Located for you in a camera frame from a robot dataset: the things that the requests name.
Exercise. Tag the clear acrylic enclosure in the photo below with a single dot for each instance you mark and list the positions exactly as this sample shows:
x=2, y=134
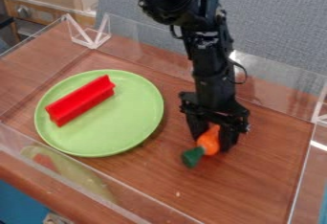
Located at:
x=269, y=181

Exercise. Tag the wooden cabinet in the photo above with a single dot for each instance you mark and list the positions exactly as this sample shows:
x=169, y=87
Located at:
x=34, y=15

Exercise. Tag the orange toy carrot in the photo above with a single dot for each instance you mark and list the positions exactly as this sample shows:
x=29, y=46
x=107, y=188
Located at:
x=207, y=147

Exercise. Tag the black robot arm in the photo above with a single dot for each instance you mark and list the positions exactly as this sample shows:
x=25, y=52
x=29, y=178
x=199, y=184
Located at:
x=201, y=19

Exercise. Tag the red toy block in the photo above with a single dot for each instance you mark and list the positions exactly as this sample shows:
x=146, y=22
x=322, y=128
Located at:
x=81, y=100

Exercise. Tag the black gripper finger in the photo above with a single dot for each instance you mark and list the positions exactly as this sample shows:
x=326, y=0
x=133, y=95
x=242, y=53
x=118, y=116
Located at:
x=229, y=136
x=198, y=124

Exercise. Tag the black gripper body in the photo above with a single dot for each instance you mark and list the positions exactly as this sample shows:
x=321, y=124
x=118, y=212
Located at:
x=213, y=100

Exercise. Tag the green plate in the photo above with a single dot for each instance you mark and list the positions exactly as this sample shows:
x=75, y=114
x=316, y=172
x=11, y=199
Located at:
x=113, y=127

